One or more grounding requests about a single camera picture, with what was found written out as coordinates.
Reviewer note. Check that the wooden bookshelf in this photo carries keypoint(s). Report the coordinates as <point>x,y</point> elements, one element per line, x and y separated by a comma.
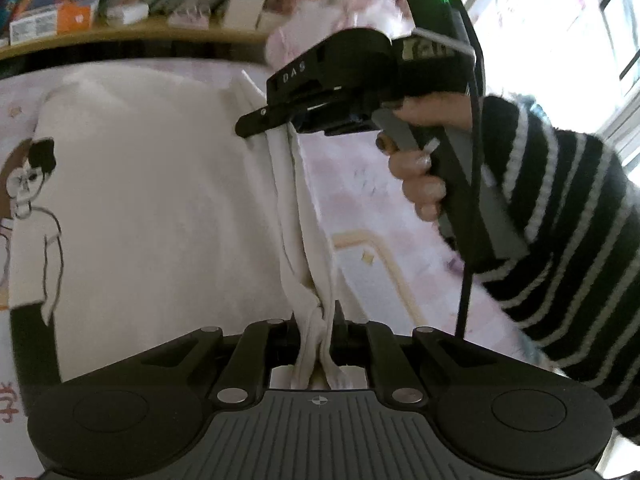
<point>125,35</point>

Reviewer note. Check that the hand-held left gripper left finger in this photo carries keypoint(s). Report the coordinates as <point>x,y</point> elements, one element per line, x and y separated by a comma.
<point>285,345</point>

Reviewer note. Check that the person's right forearm striped sleeve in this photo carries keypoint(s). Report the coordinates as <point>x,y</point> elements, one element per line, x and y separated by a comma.
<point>565,235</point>

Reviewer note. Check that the person's right hand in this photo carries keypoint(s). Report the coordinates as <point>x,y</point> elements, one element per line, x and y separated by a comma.
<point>420,185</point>

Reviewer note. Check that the flat orange and white box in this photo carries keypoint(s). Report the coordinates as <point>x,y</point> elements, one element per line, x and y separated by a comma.
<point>50,22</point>

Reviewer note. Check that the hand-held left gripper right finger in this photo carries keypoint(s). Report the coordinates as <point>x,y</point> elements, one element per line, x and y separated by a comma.
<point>345,345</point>

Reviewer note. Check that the white cardboard box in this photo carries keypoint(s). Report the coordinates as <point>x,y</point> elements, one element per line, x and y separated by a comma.
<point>245,7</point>

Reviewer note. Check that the pink plush toy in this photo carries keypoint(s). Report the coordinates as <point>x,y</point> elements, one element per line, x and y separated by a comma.
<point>310,25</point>

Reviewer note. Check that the clear plastic container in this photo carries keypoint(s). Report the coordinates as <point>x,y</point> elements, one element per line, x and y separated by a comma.
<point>127,14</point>

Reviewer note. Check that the white cartoon print t-shirt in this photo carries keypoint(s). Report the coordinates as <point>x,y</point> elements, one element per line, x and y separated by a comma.
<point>150,210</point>

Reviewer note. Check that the pink hair clip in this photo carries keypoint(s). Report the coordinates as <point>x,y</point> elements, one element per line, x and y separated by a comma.
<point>189,20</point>

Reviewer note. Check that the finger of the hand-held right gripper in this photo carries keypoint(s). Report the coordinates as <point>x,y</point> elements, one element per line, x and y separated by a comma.
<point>260,121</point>

